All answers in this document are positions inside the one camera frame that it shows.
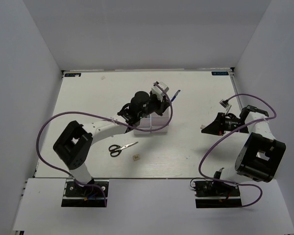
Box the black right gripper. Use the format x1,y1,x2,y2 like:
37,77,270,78
201,112,249,136

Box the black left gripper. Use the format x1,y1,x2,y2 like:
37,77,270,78
138,92,172,119

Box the dark blue pen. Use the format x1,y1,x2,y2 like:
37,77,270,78
171,90,181,102

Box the small tan eraser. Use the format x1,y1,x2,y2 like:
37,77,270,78
132,154,140,161

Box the black handled scissors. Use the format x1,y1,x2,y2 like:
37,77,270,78
108,142,138,157

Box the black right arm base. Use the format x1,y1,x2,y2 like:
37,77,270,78
190,178,242,209

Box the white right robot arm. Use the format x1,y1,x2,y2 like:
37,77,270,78
211,105,286,195

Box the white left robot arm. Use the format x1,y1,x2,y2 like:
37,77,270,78
53,86,172,195

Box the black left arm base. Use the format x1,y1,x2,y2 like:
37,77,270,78
61,181,109,208

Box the white right organizer box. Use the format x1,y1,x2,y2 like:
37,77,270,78
150,116,169,133

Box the white organizer box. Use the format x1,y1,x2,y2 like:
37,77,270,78
133,116,151,135
150,116,169,133

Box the white left organizer box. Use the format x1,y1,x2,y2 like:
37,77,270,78
133,116,151,135

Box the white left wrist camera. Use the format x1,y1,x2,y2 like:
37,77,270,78
151,82,169,100

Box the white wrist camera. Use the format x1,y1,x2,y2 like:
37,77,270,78
219,99,232,110
151,82,169,100

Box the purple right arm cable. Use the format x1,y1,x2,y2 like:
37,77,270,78
198,94,277,208

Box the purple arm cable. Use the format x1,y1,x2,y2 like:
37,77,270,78
36,83,174,208
198,94,277,208

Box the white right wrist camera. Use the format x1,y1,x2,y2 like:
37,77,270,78
219,99,232,110

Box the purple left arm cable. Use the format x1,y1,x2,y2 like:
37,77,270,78
36,83,174,208

